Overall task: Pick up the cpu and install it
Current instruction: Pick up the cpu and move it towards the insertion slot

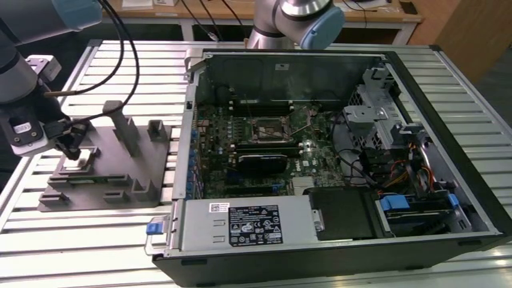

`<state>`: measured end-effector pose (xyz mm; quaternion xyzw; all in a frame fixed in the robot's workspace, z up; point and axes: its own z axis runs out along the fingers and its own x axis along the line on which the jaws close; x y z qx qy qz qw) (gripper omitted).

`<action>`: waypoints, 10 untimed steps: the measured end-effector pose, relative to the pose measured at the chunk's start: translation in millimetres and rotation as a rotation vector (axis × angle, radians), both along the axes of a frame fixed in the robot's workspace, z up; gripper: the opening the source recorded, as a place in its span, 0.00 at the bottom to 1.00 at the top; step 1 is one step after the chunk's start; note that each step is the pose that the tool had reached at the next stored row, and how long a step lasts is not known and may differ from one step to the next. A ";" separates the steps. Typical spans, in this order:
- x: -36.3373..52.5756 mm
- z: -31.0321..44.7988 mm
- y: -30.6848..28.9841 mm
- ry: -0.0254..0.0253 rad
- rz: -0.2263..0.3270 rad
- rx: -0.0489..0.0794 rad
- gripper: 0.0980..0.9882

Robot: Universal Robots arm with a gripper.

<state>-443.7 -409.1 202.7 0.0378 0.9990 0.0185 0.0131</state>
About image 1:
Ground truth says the black PC case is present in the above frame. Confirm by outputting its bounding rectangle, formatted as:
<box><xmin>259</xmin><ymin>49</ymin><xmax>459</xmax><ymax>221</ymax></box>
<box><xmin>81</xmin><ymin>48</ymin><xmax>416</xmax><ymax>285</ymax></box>
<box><xmin>151</xmin><ymin>44</ymin><xmax>512</xmax><ymax>286</ymax></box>

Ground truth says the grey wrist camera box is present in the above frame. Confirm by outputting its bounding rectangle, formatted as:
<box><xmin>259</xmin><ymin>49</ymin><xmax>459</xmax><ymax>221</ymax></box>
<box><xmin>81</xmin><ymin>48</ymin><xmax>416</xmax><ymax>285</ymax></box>
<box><xmin>25</xmin><ymin>55</ymin><xmax>61</xmax><ymax>82</ymax></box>

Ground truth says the wooden cabinet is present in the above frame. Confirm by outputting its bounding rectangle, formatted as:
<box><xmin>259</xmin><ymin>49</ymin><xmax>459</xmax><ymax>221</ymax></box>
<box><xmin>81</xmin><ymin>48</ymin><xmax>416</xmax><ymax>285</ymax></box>
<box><xmin>407</xmin><ymin>0</ymin><xmax>512</xmax><ymax>82</ymax></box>

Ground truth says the wooden desk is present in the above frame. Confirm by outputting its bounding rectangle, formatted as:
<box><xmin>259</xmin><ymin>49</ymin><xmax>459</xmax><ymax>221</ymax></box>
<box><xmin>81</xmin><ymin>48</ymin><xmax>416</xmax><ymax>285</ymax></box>
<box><xmin>101</xmin><ymin>0</ymin><xmax>425</xmax><ymax>46</ymax></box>

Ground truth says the black graphics card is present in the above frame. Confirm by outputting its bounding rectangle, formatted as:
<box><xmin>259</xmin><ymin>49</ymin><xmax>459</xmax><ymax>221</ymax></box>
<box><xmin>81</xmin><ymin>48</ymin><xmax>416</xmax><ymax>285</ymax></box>
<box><xmin>235</xmin><ymin>153</ymin><xmax>288</xmax><ymax>176</ymax></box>

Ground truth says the CPU socket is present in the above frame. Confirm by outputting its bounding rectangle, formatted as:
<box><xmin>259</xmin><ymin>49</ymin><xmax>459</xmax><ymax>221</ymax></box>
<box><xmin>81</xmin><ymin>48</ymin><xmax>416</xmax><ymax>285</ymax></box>
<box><xmin>249</xmin><ymin>116</ymin><xmax>291</xmax><ymax>143</ymax></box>

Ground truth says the metal disk bay cage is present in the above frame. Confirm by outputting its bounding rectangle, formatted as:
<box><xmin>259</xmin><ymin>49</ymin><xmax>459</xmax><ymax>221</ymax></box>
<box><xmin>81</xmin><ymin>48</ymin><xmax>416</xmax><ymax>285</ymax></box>
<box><xmin>343</xmin><ymin>67</ymin><xmax>405</xmax><ymax>151</ymax></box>

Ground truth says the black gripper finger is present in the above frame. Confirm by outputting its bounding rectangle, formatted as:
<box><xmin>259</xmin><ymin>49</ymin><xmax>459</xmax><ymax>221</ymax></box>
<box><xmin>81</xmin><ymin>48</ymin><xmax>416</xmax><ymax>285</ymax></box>
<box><xmin>55</xmin><ymin>133</ymin><xmax>83</xmax><ymax>161</ymax></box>

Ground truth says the green motherboard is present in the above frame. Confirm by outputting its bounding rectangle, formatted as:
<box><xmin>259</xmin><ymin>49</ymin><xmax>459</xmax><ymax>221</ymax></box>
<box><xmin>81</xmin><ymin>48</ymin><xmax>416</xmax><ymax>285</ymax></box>
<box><xmin>195</xmin><ymin>103</ymin><xmax>349</xmax><ymax>200</ymax></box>

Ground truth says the silver chipset heatsink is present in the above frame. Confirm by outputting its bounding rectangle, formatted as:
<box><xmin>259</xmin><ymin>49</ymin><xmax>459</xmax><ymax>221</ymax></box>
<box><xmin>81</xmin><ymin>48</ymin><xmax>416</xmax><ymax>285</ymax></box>
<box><xmin>291</xmin><ymin>176</ymin><xmax>317</xmax><ymax>196</ymax></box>

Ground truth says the black RAM slot bank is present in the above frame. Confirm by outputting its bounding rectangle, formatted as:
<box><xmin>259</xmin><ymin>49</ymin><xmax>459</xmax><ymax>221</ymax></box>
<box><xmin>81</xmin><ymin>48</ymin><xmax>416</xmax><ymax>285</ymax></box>
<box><xmin>235</xmin><ymin>142</ymin><xmax>301</xmax><ymax>157</ymax></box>
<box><xmin>229</xmin><ymin>100</ymin><xmax>297</xmax><ymax>111</ymax></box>

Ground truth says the coloured power wire bundle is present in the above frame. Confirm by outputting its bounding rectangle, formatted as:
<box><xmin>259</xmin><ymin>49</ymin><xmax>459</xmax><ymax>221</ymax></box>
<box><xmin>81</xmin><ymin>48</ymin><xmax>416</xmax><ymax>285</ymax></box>
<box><xmin>383</xmin><ymin>158</ymin><xmax>437</xmax><ymax>193</ymax></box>

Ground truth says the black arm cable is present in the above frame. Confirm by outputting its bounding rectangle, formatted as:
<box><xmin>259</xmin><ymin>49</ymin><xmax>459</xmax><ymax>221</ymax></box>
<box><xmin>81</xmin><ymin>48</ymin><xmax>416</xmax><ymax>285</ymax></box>
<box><xmin>43</xmin><ymin>0</ymin><xmax>141</xmax><ymax>127</ymax></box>

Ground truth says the silver square CPU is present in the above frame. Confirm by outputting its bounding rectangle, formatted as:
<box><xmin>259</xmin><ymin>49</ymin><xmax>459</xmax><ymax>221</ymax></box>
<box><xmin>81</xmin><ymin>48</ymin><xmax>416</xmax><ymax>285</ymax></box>
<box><xmin>63</xmin><ymin>149</ymin><xmax>97</xmax><ymax>170</ymax></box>

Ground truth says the grey parts rack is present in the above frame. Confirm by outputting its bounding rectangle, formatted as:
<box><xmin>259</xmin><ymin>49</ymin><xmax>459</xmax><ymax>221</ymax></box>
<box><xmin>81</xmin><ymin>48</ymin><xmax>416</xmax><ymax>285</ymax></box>
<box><xmin>36</xmin><ymin>100</ymin><xmax>173</xmax><ymax>212</ymax></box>

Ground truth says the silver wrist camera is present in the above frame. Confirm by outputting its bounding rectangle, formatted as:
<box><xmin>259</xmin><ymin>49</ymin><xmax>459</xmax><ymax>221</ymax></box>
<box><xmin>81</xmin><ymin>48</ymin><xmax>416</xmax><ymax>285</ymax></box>
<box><xmin>7</xmin><ymin>115</ymin><xmax>53</xmax><ymax>157</ymax></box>

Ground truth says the hard disk in blue carrier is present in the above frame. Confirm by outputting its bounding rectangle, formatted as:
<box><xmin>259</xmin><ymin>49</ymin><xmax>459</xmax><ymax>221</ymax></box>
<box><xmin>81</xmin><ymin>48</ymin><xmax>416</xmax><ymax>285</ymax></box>
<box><xmin>377</xmin><ymin>194</ymin><xmax>459</xmax><ymax>236</ymax></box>

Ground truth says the silver power supply unit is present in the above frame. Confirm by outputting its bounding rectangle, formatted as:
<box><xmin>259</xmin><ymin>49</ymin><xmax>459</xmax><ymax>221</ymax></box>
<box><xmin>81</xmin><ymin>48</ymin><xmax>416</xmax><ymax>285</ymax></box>
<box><xmin>167</xmin><ymin>196</ymin><xmax>325</xmax><ymax>256</ymax></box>

